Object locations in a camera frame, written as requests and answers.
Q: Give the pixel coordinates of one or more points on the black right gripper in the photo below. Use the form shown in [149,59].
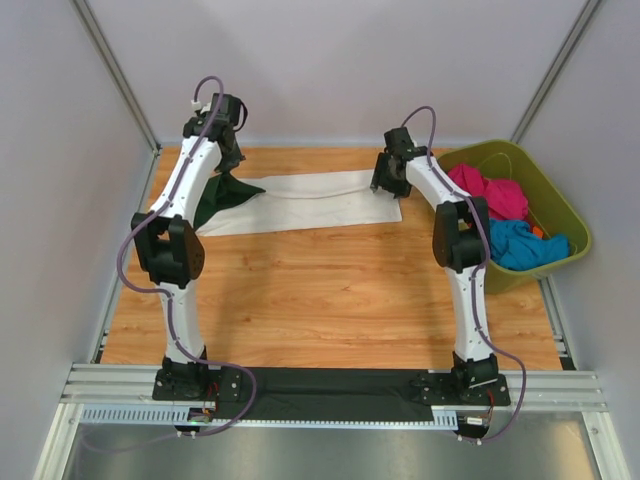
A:
[380,181]

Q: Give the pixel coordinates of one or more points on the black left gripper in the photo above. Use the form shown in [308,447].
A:
[232,163]

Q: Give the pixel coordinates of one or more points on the white and green raglan t-shirt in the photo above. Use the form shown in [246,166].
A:
[310,200]

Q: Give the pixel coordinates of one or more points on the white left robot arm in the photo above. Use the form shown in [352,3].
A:
[169,249]

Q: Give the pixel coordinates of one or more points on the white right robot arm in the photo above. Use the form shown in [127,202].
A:
[460,247]

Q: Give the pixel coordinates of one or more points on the magenta pink t-shirt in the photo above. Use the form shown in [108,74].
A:
[505,198]

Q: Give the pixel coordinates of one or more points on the blue t-shirt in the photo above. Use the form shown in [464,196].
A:
[515,247]

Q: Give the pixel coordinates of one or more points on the olive green plastic bin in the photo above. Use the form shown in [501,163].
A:
[547,207]

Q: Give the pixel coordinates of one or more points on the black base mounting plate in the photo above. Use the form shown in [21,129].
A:
[372,393]

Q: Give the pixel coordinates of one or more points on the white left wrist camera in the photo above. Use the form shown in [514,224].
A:
[200,107]

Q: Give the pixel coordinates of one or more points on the aluminium corner frame post left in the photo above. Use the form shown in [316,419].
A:
[90,23]

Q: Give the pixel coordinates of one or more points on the aluminium corner frame post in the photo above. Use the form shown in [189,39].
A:
[586,15]
[90,23]

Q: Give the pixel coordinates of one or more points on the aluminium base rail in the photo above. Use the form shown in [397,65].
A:
[546,391]

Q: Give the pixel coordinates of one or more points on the aluminium corner frame post right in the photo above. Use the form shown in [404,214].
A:
[586,15]

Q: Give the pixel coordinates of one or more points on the grey slotted cable duct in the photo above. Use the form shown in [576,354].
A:
[184,416]

